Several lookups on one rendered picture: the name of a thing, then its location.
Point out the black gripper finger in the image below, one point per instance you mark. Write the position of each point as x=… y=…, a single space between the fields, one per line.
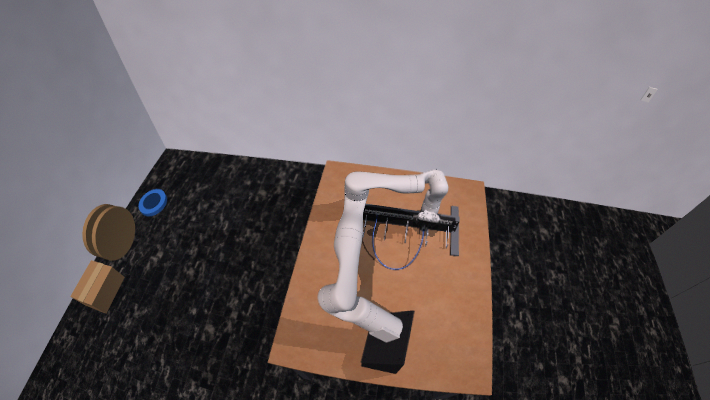
x=430 y=224
x=418 y=222

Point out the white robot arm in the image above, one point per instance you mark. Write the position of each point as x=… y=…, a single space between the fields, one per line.
x=340 y=297

